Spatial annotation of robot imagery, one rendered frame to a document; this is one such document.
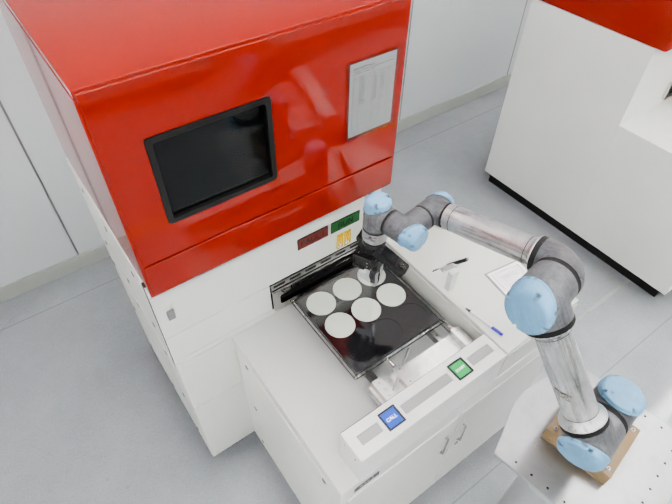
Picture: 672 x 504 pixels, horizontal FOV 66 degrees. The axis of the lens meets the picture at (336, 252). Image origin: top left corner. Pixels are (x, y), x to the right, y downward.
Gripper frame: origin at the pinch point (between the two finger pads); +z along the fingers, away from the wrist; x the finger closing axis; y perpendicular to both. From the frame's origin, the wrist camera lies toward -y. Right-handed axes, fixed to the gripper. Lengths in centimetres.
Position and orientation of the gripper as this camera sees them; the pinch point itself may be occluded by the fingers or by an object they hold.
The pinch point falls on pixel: (376, 283)
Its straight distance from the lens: 167.6
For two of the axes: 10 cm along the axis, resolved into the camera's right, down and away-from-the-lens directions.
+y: -8.8, -3.5, 3.1
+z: -0.1, 6.8, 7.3
